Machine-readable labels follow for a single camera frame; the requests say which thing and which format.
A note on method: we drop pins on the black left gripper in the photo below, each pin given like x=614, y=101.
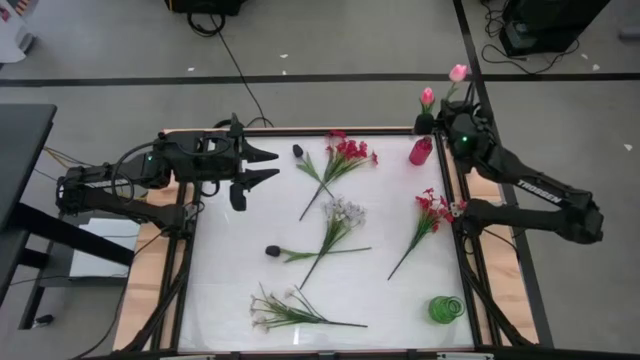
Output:
x=210, y=160

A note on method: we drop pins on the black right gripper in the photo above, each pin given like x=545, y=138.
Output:
x=457, y=117

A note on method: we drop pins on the pink artificial tulip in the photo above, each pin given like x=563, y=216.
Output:
x=427, y=96
x=458, y=73

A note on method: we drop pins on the black artificial tulip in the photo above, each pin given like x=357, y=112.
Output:
x=298, y=150
x=272, y=250

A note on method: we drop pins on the red artificial flower bunch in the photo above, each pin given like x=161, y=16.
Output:
x=430, y=205
x=350, y=149

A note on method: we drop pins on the white artificial flower bunch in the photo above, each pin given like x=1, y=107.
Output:
x=300, y=317
x=345, y=210

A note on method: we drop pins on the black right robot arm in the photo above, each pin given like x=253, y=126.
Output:
x=540, y=192

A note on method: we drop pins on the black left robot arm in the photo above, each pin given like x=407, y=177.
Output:
x=165, y=167

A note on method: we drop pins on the red glass vase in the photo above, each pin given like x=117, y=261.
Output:
x=420, y=152

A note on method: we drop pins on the green glass vase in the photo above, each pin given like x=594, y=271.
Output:
x=442, y=310

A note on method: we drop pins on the black equipment case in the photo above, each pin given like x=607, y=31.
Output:
x=550, y=20

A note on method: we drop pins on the black box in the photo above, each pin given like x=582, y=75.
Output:
x=205, y=5

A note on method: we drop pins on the white flat box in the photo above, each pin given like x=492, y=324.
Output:
x=100, y=250

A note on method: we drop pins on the black desk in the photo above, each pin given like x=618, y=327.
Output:
x=20, y=150

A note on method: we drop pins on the small black floor plug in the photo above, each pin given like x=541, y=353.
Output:
x=44, y=319

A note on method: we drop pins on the white cart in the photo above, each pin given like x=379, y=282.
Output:
x=12, y=45

